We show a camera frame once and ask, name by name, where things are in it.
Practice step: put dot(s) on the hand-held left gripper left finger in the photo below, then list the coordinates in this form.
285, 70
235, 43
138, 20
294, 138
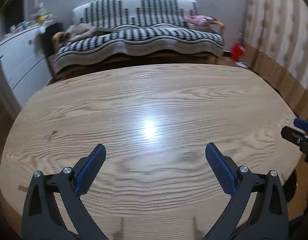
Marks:
90, 170

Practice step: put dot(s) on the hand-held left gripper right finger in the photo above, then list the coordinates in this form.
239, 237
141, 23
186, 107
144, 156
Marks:
220, 168

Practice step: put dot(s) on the clear plastic bag with clutter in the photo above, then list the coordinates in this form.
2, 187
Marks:
41, 13

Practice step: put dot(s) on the red plastic bag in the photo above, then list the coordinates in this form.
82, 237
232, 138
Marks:
237, 51

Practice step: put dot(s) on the beige patterned curtain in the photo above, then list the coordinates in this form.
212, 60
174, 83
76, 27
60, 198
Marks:
276, 30

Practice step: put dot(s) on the row of small bottles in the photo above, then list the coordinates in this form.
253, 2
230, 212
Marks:
20, 27

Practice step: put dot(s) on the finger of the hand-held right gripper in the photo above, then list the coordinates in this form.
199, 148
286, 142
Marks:
291, 133
304, 124

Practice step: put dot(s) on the wooden frame sofa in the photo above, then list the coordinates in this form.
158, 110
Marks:
169, 55

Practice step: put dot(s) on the pink printed pillow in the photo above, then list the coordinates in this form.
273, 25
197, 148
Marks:
199, 19

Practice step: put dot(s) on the white paper on floor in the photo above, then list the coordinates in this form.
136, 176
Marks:
242, 65

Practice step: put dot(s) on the striped black white sofa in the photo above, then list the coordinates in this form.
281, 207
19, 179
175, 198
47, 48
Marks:
144, 37

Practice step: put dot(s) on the white cabinet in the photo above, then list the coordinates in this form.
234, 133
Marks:
21, 55

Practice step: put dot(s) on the pile of beige clothes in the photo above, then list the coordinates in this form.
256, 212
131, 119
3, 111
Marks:
80, 30

